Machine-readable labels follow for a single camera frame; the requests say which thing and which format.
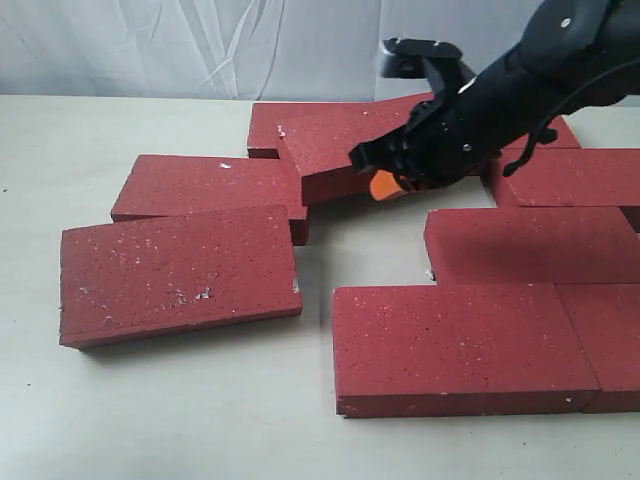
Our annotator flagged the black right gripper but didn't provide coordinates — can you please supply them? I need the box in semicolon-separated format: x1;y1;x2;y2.
349;54;550;201

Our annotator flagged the red brick with white scuffs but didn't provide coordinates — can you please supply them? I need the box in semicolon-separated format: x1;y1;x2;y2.
59;205;302;350

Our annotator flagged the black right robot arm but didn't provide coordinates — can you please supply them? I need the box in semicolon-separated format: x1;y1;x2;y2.
349;1;639;199

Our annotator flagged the front large red brick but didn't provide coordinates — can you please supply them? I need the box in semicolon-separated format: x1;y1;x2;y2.
331;284;600;418

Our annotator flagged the white backdrop sheet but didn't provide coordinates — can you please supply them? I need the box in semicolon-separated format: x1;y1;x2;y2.
1;0;537;101

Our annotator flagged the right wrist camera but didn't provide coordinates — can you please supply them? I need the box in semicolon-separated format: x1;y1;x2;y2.
378;38;476;97

